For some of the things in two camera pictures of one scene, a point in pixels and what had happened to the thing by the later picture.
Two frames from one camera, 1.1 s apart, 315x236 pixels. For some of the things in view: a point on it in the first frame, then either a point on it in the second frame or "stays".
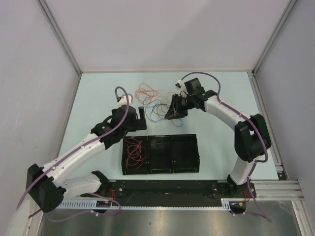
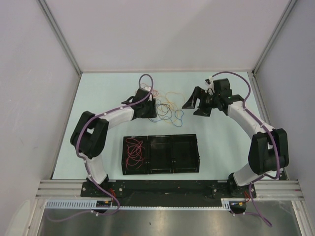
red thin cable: x=136 y=153 stays
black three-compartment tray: x=160 y=154 stays
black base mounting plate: x=175 y=192 stays
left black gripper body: x=136 y=125 to x=149 y=109
